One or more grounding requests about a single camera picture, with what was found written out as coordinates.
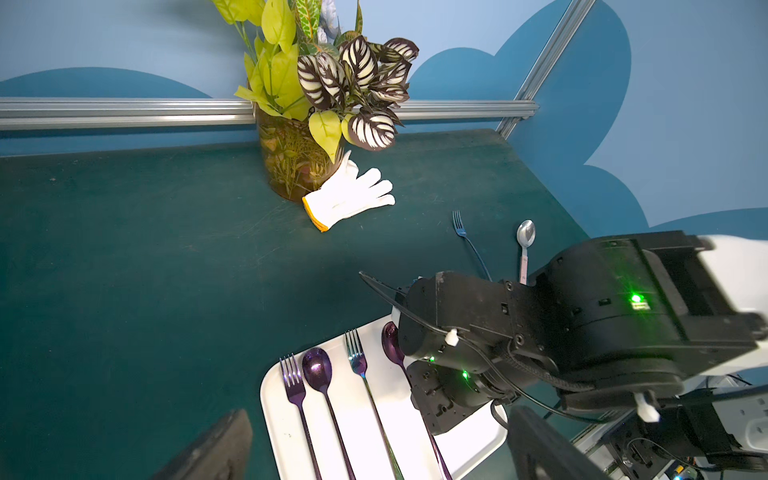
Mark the silver spoon pink handle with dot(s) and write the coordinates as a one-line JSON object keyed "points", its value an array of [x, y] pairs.
{"points": [[525, 236]]}

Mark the white work glove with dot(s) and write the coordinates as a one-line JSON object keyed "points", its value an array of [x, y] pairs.
{"points": [[347, 193]]}

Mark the horizontal aluminium frame rail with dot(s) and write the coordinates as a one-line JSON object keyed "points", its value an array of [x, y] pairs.
{"points": [[28, 114]]}

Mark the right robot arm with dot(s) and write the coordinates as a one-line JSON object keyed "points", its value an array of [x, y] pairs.
{"points": [[611, 323]]}

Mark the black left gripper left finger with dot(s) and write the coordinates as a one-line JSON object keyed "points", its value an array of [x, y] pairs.
{"points": [[221, 452]]}

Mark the blue fork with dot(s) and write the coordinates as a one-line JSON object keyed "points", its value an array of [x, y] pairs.
{"points": [[460, 230]]}

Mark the purple fork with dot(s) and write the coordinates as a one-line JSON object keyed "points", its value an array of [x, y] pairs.
{"points": [[295, 391]]}

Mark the potted artificial plant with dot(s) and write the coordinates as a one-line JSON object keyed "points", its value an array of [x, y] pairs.
{"points": [[315, 88]]}

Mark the white tray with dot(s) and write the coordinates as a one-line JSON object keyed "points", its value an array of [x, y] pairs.
{"points": [[372, 413]]}

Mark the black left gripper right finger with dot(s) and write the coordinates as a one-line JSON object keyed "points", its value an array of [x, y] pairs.
{"points": [[540, 452]]}

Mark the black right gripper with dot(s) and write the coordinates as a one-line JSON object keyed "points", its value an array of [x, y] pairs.
{"points": [[460, 330]]}

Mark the right aluminium corner post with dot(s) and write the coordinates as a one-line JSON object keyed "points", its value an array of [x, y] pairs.
{"points": [[569, 23]]}

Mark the purple spoon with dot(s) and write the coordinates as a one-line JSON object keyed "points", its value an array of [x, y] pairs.
{"points": [[317, 369], [392, 350]]}

